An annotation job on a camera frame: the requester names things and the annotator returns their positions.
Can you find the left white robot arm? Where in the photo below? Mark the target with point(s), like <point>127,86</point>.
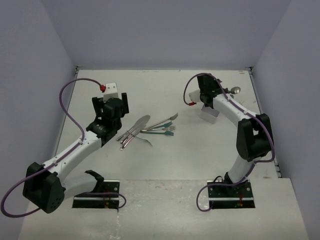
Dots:
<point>48,184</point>

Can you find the ornate silver teaspoon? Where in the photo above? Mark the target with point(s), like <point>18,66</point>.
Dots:
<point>234,90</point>

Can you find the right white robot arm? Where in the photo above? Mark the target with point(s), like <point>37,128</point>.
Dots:
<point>254,137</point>

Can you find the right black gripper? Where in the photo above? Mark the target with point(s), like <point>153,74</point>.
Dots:
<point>217,84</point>

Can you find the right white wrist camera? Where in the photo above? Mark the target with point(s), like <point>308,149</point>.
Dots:
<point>194,96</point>

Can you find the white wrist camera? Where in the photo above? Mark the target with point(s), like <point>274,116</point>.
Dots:
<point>111,91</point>
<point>194,96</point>

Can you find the white three-compartment container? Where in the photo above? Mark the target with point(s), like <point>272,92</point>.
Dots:
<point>208,114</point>

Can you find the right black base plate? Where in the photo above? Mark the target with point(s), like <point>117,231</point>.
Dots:
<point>238,197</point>

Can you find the large silver fork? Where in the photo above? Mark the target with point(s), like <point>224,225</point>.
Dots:
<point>162,121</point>

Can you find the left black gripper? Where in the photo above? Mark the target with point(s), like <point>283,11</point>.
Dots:
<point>98,103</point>

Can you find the silver knife bundle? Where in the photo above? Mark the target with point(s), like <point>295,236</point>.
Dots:
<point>133,131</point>

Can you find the silver fork curved handle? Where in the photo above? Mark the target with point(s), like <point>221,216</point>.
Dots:
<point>144,140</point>

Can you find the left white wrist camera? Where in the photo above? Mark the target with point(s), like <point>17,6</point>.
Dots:
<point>111,91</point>

